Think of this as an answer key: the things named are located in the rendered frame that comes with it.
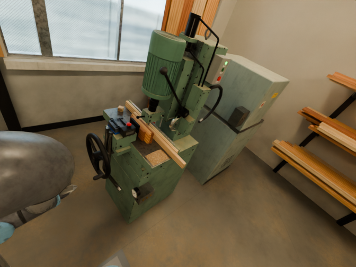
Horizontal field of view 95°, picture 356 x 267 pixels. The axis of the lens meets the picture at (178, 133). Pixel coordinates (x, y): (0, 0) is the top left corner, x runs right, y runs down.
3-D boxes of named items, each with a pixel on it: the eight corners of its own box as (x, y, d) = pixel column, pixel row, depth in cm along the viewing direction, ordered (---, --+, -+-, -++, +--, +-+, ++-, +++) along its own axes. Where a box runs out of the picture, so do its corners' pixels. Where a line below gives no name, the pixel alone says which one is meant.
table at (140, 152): (89, 118, 115) (88, 112, 111) (127, 111, 135) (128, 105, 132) (136, 183, 88) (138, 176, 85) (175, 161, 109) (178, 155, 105)
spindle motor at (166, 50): (135, 87, 95) (144, 26, 77) (158, 85, 107) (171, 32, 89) (153, 103, 88) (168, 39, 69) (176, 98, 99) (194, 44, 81)
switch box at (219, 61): (204, 80, 103) (214, 53, 94) (212, 79, 110) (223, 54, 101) (211, 84, 101) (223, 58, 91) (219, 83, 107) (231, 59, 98)
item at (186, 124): (174, 127, 117) (179, 114, 110) (180, 125, 121) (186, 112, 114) (183, 136, 113) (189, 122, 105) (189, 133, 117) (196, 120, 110)
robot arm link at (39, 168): (62, 99, 25) (50, 184, 73) (-79, 120, 16) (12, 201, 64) (99, 164, 24) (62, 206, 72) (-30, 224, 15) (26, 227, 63)
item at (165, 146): (132, 116, 122) (132, 112, 120) (134, 115, 123) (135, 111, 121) (181, 168, 98) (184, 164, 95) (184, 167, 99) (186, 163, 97)
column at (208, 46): (154, 125, 138) (180, 30, 95) (172, 120, 153) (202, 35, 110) (171, 142, 128) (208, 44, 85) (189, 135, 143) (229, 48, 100)
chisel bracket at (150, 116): (140, 119, 108) (142, 108, 103) (156, 115, 117) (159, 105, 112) (146, 126, 105) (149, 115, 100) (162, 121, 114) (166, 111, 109)
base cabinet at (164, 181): (104, 187, 167) (107, 136, 125) (150, 165, 206) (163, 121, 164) (127, 225, 147) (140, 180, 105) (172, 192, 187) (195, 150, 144)
